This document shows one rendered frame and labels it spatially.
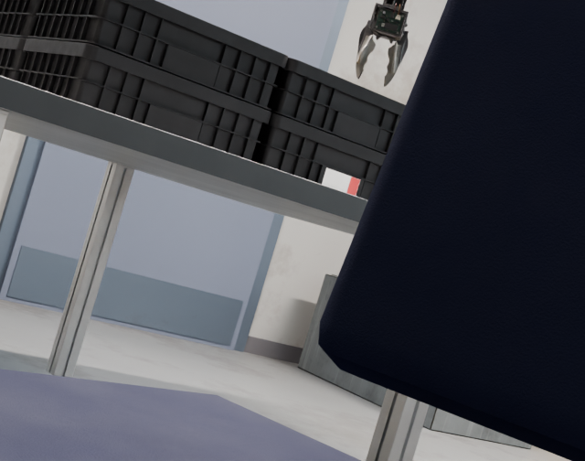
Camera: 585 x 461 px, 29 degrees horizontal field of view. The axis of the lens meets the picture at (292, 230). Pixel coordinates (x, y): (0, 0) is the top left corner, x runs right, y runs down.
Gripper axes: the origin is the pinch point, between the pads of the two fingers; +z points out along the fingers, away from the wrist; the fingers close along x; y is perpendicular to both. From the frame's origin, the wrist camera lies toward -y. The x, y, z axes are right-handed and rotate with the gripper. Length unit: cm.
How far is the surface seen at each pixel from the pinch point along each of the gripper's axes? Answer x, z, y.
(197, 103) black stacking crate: -27.3, 18.8, 35.7
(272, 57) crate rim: -17.6, 5.9, 28.9
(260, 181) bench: -9, 30, 65
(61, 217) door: -122, 58, -237
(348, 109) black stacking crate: -2.1, 9.6, 14.1
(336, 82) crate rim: -5.5, 5.8, 18.5
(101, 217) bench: -67, 47, -80
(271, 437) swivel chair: 9, 49, 173
